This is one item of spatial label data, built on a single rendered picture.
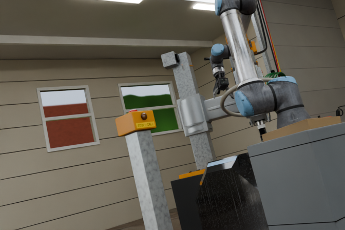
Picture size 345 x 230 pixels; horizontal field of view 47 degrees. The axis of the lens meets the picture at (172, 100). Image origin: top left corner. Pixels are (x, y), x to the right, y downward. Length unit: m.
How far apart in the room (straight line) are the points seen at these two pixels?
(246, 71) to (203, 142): 2.08
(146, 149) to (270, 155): 0.73
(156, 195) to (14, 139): 7.25
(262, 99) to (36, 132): 7.19
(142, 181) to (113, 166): 7.82
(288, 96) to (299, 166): 0.39
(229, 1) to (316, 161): 1.02
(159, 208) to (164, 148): 8.68
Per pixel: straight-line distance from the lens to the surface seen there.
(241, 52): 2.23
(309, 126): 2.05
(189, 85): 4.26
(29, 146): 8.81
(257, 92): 2.15
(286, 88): 2.20
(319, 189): 1.98
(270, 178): 2.14
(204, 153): 4.18
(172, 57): 4.27
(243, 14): 2.49
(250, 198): 2.99
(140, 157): 1.63
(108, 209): 9.29
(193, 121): 4.13
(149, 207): 1.64
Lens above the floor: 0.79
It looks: 10 degrees up
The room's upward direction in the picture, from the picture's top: 14 degrees counter-clockwise
